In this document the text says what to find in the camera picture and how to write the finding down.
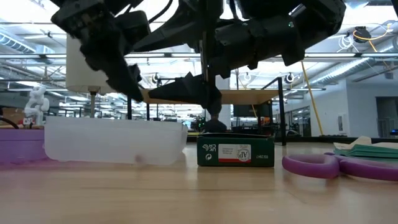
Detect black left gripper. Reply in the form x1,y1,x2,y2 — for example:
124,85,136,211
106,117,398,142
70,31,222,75
51,2,145,104

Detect black ceiling cable reel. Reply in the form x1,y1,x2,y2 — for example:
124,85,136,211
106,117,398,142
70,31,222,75
353,26,371,44

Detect wooden shelf riser black legs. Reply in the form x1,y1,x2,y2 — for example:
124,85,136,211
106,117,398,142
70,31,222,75
126,77,287,146

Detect green crayon box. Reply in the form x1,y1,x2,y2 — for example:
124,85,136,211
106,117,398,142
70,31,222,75
196,133,275,168

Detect white shade table lamp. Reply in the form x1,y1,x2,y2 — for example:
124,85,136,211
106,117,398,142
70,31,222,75
65,33,125,119

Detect purple-lidded clear pencil case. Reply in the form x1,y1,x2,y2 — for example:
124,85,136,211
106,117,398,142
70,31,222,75
0,116,189,166

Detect yellow cable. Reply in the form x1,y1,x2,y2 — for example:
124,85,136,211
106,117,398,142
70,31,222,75
300,60,325,137

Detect teal sticky note pad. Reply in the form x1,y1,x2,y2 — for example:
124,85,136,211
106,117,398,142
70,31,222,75
332,135,398,160

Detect person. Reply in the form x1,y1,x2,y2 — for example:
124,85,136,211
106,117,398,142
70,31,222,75
203,113,228,134

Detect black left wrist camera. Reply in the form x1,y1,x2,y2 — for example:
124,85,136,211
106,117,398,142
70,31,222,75
114,10,152,52

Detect purple-handled blue scissors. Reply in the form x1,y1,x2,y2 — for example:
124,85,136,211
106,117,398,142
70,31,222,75
281,151,398,182

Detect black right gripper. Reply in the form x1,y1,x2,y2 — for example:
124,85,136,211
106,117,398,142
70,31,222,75
133,0,307,115

